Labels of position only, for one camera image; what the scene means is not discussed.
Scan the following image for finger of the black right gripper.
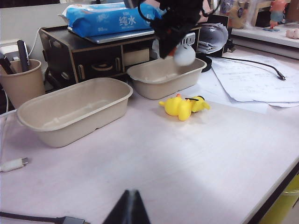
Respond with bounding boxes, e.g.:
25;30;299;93
158;32;188;59

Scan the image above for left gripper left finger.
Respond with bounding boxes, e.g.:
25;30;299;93
102;189;133;224

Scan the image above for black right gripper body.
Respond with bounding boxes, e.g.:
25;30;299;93
142;0;203;40

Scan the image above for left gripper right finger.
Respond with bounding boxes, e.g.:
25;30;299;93
130;189;151;224

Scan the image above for white big-head doll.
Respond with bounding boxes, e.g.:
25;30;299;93
172;43;197;67

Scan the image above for yellow duck doll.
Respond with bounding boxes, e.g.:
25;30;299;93
158;93;192;122

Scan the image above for yellow Pikachu doll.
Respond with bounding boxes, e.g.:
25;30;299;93
185;95;211;114

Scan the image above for beige cardboard box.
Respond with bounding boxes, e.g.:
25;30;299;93
122;48;150;67

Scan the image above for beige paper pulp box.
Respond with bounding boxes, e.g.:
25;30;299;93
16;77;134;148
126;56;208;101

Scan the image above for white power strip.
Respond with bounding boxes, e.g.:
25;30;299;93
179;32;197;46

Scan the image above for rolled white paper stack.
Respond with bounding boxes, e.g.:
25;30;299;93
198;23;229;56

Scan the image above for grey laptop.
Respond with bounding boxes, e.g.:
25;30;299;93
85;28;156;45

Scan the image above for clear plastic toy package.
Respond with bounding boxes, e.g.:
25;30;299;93
227;0;252;30

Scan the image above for blue wet wipes pack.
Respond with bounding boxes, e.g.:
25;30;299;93
58;1;164;38

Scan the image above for black wooden desk organizer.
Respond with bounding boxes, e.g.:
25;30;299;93
38;14;230;85

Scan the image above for white paper sheets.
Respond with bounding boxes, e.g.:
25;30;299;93
198;54;299;115

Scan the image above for pink and blue figurine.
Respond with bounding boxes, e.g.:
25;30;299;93
263;0;288;32

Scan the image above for pink pig figurine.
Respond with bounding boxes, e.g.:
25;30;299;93
285;28;299;39

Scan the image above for black pen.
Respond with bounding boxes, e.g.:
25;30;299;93
16;40;31;73

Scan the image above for yellow bin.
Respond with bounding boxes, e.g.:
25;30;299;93
258;174;299;224

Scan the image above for beige paper cup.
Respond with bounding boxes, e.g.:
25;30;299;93
0;59;46;109

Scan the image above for silver-tipped pen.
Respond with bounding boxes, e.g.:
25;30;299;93
0;56;15;75

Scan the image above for black HDMI cable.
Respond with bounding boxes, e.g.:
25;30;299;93
0;210;91;224

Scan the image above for black USB-C cable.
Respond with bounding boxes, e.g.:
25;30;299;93
216;56;286;82

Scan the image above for white USB-C cable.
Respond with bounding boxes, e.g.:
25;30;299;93
0;109;30;173

